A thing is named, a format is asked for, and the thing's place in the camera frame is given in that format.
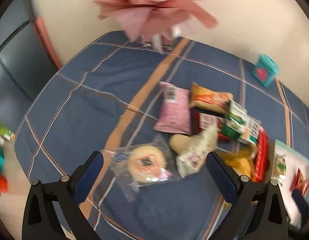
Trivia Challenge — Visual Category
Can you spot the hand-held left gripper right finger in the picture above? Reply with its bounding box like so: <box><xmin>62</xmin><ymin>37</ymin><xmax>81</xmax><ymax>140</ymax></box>
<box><xmin>206</xmin><ymin>151</ymin><xmax>288</xmax><ymax>240</ymax></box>

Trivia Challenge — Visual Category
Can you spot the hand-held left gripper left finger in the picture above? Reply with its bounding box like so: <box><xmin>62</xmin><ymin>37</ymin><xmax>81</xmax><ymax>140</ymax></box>
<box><xmin>22</xmin><ymin>151</ymin><xmax>105</xmax><ymax>240</ymax></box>

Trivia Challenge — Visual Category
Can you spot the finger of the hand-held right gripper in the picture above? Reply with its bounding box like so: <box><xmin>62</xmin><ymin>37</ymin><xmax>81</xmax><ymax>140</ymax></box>
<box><xmin>291</xmin><ymin>189</ymin><xmax>309</xmax><ymax>230</ymax></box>

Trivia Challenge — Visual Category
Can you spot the white printed snack packet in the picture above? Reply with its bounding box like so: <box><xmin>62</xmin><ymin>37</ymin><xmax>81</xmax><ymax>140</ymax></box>
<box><xmin>176</xmin><ymin>125</ymin><xmax>218</xmax><ymax>179</ymax></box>

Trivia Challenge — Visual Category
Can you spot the white tray with teal rim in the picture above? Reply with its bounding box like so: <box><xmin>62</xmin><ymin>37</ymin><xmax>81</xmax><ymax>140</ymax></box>
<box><xmin>268</xmin><ymin>140</ymin><xmax>309</xmax><ymax>230</ymax></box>

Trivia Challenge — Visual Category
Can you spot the red patterned snack packet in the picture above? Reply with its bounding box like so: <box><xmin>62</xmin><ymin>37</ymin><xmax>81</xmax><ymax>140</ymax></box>
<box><xmin>252</xmin><ymin>126</ymin><xmax>270</xmax><ymax>183</ymax></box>

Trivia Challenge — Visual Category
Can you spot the round bread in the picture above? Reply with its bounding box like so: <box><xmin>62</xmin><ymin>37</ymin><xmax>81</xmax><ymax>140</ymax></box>
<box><xmin>101</xmin><ymin>141</ymin><xmax>173</xmax><ymax>202</ymax></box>

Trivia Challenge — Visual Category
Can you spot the green white snack packet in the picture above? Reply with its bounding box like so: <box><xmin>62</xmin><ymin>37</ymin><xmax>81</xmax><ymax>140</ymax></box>
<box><xmin>219</xmin><ymin>100</ymin><xmax>262</xmax><ymax>145</ymax></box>

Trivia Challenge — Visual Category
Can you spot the dark red snack packet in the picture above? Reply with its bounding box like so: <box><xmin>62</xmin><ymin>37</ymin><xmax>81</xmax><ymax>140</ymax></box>
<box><xmin>191</xmin><ymin>107</ymin><xmax>228</xmax><ymax>143</ymax></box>

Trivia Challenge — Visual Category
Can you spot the pink snack packet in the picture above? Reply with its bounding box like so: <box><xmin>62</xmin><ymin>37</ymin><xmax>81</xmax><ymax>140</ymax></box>
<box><xmin>153</xmin><ymin>81</ymin><xmax>192</xmax><ymax>134</ymax></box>

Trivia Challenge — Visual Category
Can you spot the orange yellow snack packet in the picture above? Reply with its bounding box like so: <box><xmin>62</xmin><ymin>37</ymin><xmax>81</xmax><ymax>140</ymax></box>
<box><xmin>189</xmin><ymin>82</ymin><xmax>233</xmax><ymax>114</ymax></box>

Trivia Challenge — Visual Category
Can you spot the small green snack packet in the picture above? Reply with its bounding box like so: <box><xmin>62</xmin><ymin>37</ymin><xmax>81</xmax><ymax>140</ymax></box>
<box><xmin>272</xmin><ymin>152</ymin><xmax>287</xmax><ymax>180</ymax></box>

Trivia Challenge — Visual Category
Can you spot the blue plaid tablecloth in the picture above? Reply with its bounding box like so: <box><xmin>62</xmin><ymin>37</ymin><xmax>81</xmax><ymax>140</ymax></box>
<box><xmin>13</xmin><ymin>31</ymin><xmax>309</xmax><ymax>240</ymax></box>

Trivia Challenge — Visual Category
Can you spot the green printed item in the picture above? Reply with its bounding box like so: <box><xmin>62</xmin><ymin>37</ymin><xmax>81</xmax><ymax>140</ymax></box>
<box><xmin>0</xmin><ymin>122</ymin><xmax>15</xmax><ymax>140</ymax></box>

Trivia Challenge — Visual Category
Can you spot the teal box with pink trim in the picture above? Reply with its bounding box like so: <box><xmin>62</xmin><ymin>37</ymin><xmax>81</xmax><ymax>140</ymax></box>
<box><xmin>252</xmin><ymin>54</ymin><xmax>280</xmax><ymax>88</ymax></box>

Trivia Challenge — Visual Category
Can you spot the dark cabinet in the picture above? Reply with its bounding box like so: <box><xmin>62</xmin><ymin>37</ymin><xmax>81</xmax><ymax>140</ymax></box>
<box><xmin>0</xmin><ymin>20</ymin><xmax>60</xmax><ymax>100</ymax></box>

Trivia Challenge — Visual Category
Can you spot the pink rose bouquet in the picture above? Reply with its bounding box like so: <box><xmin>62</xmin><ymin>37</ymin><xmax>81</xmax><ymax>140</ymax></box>
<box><xmin>95</xmin><ymin>0</ymin><xmax>218</xmax><ymax>55</ymax></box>

